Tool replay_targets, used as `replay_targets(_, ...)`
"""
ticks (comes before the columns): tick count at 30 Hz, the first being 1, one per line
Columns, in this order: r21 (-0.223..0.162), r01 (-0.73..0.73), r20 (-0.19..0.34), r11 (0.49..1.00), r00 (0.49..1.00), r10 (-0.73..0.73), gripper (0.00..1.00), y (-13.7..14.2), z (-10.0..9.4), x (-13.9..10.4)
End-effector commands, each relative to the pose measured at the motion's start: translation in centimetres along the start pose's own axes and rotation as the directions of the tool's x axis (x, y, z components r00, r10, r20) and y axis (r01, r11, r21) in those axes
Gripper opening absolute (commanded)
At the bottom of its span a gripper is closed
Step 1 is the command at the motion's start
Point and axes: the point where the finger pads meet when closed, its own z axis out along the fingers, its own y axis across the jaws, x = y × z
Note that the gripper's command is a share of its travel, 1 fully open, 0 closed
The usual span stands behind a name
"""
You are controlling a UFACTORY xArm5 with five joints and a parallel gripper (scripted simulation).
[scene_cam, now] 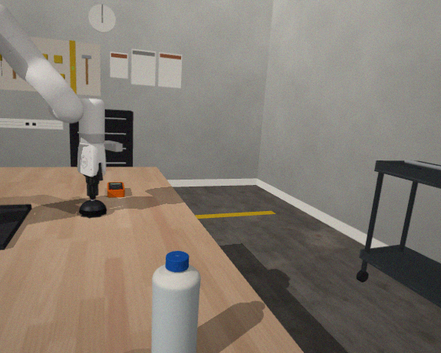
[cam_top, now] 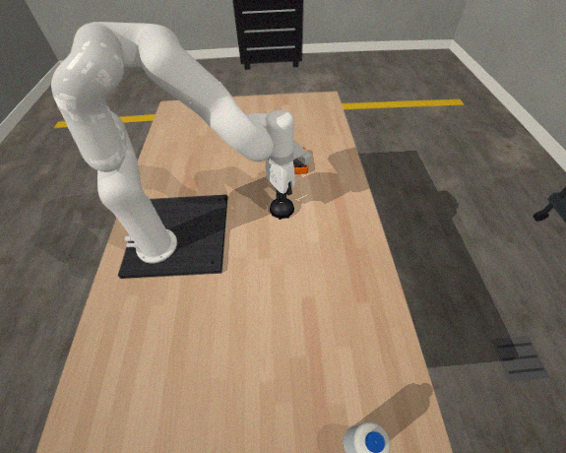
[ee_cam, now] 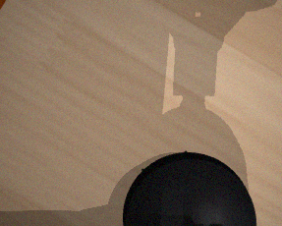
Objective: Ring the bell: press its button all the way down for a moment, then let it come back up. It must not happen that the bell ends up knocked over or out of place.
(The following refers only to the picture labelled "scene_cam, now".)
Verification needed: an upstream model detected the white bottle with blue cap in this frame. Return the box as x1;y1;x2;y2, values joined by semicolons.
151;251;201;353

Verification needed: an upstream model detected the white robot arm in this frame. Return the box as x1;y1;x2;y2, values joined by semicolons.
0;4;123;152

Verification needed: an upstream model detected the black dome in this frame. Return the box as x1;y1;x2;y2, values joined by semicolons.
79;196;107;218

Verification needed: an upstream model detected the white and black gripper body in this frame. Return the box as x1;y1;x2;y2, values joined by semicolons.
77;142;106;177

